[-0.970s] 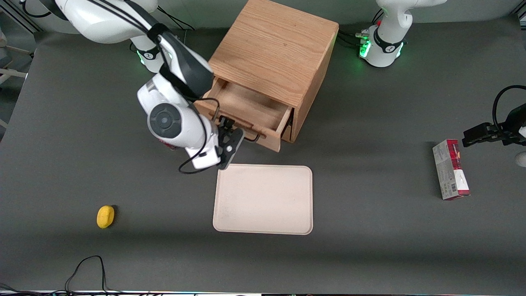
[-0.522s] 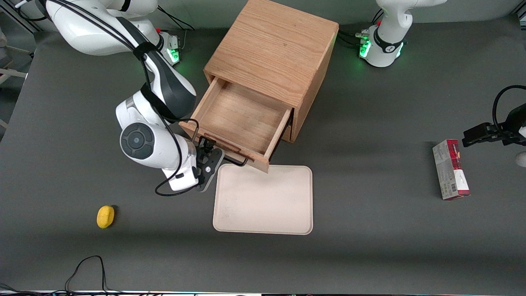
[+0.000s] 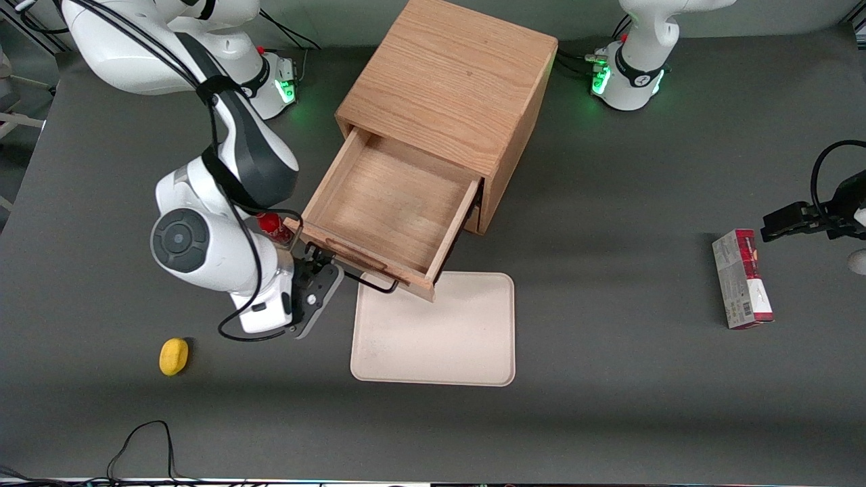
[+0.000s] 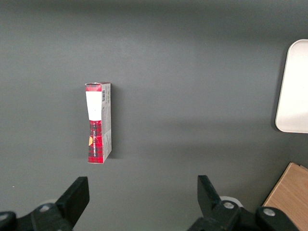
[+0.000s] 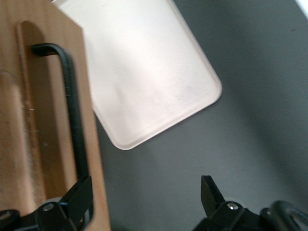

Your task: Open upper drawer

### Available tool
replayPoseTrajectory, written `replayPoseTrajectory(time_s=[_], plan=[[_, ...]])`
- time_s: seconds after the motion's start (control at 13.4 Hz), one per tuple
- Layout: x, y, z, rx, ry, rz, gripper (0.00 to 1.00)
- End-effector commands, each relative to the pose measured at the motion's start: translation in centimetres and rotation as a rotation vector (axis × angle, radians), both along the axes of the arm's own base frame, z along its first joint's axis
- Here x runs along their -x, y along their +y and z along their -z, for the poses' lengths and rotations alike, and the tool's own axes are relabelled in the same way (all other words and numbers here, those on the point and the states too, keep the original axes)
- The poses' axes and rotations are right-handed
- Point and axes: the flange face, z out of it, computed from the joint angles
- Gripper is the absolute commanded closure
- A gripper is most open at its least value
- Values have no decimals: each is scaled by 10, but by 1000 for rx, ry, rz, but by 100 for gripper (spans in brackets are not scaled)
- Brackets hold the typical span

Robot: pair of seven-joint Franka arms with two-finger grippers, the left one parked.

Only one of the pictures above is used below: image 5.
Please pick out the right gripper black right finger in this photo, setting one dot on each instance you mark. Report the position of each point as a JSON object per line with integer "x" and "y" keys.
{"x": 211, "y": 195}

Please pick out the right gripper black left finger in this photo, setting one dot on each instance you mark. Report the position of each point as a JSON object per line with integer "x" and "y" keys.
{"x": 77, "y": 195}

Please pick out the wooden drawer front with recess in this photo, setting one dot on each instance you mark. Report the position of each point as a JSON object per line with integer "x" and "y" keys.
{"x": 48, "y": 125}

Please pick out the wooden drawer cabinet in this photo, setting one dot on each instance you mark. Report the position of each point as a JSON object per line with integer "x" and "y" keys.
{"x": 7, "y": 144}

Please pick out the beige plastic tray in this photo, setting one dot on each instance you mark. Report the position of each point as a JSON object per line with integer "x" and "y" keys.
{"x": 144, "y": 72}

